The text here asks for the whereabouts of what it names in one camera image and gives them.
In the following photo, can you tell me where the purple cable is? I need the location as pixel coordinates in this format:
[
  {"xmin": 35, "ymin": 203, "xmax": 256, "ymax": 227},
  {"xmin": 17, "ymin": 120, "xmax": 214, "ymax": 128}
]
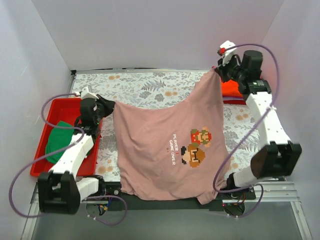
[
  {"xmin": 8, "ymin": 92, "xmax": 128, "ymax": 227},
  {"xmin": 212, "ymin": 43, "xmax": 280, "ymax": 219}
]

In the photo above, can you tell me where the pink printed t-shirt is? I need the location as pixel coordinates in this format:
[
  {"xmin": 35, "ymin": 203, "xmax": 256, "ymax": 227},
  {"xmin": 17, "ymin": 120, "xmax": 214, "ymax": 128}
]
[{"xmin": 113, "ymin": 70, "xmax": 228, "ymax": 205}]

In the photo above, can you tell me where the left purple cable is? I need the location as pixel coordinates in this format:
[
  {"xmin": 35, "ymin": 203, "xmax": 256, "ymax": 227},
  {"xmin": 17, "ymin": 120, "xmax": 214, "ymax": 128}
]
[{"xmin": 8, "ymin": 92, "xmax": 128, "ymax": 227}]

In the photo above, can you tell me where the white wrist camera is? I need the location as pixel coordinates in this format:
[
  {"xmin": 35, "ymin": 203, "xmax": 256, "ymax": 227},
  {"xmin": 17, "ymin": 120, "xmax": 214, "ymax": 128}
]
[
  {"xmin": 74, "ymin": 86, "xmax": 98, "ymax": 100},
  {"xmin": 217, "ymin": 40, "xmax": 237, "ymax": 67}
]

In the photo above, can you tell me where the orange folded t-shirt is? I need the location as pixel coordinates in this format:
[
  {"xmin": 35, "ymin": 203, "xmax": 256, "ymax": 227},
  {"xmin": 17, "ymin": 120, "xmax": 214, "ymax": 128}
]
[{"xmin": 221, "ymin": 80, "xmax": 242, "ymax": 98}]

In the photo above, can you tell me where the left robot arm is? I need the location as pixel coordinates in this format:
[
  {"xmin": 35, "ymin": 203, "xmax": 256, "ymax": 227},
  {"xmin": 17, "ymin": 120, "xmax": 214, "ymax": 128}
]
[{"xmin": 37, "ymin": 93, "xmax": 115, "ymax": 215}]

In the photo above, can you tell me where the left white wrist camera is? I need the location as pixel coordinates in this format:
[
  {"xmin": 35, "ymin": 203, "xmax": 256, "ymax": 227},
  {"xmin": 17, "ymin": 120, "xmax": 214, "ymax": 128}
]
[{"xmin": 74, "ymin": 86, "xmax": 98, "ymax": 100}]

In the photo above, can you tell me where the floral tablecloth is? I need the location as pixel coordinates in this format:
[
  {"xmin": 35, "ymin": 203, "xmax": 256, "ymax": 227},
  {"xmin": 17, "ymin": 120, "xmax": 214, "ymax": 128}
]
[{"xmin": 71, "ymin": 70, "xmax": 256, "ymax": 182}]

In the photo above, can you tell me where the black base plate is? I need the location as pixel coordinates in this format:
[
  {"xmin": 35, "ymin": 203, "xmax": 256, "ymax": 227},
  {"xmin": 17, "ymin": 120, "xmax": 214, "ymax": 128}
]
[{"xmin": 83, "ymin": 181, "xmax": 257, "ymax": 212}]

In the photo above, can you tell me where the green t-shirt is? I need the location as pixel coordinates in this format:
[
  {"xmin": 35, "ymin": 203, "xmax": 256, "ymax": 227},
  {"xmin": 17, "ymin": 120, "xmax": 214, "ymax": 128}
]
[{"xmin": 45, "ymin": 121, "xmax": 74, "ymax": 165}]

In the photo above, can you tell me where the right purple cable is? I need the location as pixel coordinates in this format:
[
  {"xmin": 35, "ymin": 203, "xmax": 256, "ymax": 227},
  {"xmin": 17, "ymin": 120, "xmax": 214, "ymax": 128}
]
[{"xmin": 212, "ymin": 43, "xmax": 280, "ymax": 219}]

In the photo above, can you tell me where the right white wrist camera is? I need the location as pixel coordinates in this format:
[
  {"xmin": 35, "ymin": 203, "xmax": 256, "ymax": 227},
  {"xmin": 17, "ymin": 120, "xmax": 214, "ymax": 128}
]
[{"xmin": 217, "ymin": 40, "xmax": 237, "ymax": 67}]

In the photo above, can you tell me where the red plastic tray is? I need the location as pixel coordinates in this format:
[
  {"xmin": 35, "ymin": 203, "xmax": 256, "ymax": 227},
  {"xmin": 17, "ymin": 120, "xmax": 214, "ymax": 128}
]
[{"xmin": 30, "ymin": 98, "xmax": 100, "ymax": 177}]

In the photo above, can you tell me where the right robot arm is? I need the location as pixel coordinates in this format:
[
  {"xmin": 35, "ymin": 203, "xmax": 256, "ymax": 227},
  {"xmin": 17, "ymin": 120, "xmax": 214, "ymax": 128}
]
[{"xmin": 215, "ymin": 47, "xmax": 302, "ymax": 199}]

